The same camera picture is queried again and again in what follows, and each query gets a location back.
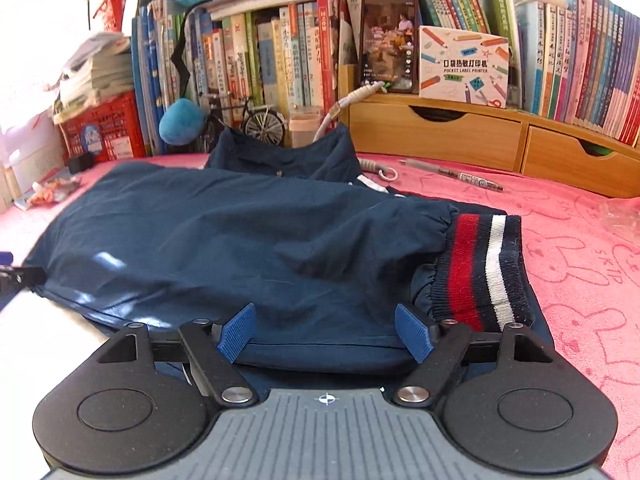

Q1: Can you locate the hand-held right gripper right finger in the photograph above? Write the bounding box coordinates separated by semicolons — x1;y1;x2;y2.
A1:
391;302;556;407

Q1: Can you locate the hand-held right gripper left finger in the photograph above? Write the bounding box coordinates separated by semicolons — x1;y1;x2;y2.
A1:
97;302;260;406

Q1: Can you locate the navy and white jacket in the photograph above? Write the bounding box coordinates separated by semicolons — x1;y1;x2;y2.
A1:
22;124;556;396

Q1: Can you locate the ballpoint pen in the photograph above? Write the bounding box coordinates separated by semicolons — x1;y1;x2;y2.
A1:
397;157;506;193

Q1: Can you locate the red plastic crate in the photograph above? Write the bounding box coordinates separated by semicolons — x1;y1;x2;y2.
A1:
59;91;147;163

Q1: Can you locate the pink rabbit print blanket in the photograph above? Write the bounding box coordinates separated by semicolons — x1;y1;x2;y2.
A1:
0;152;640;480

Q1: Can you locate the wooden drawer organiser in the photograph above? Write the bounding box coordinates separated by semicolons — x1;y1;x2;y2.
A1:
347;92;640;200

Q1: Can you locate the stack of paper workbooks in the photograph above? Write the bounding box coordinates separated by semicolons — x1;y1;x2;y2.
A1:
52;32;136;123

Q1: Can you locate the black model bicycle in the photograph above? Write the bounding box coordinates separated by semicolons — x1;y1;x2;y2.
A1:
197;91;288;153

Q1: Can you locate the clear plastic jar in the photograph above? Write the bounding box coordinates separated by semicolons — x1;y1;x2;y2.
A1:
289;105;323;150

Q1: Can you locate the blue plush ball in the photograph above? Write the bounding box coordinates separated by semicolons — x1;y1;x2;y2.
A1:
159;97;207;147

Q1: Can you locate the row of tall blue workbooks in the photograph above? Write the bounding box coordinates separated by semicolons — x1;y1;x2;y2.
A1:
131;0;193;158

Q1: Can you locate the clear plastic bag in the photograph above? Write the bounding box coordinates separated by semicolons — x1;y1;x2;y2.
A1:
597;197;640;243

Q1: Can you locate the red plastic basket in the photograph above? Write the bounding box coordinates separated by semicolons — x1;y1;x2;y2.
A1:
92;0;128;36

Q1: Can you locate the white label printer box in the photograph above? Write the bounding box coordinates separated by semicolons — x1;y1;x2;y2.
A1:
418;25;511;108

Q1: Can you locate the row of thick storybooks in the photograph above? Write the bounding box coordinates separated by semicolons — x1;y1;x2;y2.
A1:
185;0;351;111

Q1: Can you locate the black smartphone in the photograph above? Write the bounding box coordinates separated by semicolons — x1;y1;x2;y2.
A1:
357;0;421;95

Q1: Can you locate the row of pink slim books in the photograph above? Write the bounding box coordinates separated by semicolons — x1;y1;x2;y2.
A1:
515;0;640;148

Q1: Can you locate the white charging cable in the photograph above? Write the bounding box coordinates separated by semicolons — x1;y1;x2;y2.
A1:
312;81;398;183

